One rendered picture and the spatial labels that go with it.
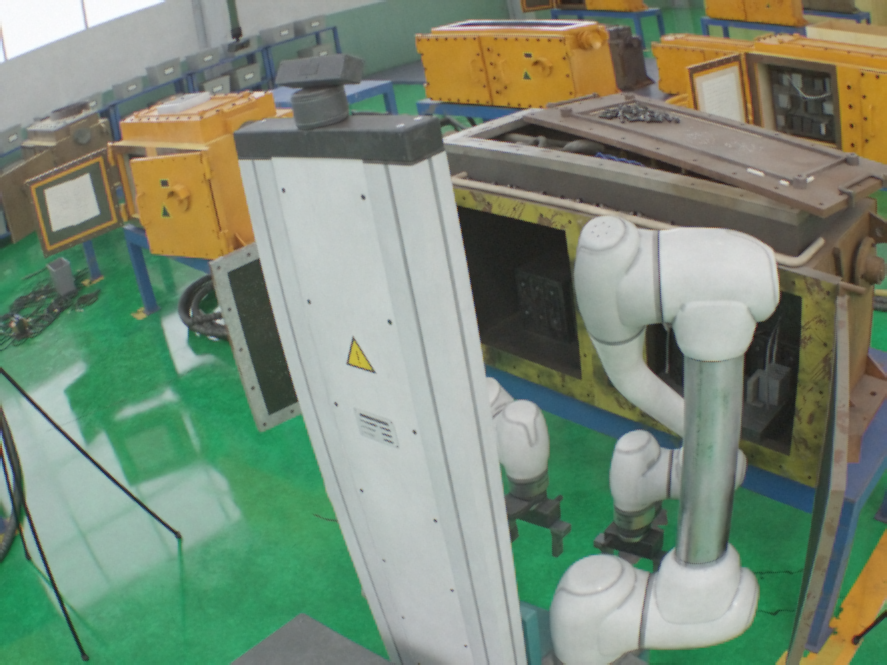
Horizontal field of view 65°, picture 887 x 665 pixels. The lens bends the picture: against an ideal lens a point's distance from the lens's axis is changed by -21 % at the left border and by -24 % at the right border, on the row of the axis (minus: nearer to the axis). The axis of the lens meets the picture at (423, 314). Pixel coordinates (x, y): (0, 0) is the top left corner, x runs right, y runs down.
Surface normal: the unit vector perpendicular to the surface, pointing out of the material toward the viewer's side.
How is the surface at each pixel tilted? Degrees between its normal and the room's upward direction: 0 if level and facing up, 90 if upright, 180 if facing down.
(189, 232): 90
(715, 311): 85
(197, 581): 0
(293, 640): 0
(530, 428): 77
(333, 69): 62
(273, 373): 90
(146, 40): 90
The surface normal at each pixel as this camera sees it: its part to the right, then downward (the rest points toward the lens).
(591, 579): -0.27, -0.88
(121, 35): 0.65, 0.22
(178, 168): -0.55, 0.45
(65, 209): 0.39, 0.33
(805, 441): -0.75, 0.40
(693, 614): -0.34, 0.25
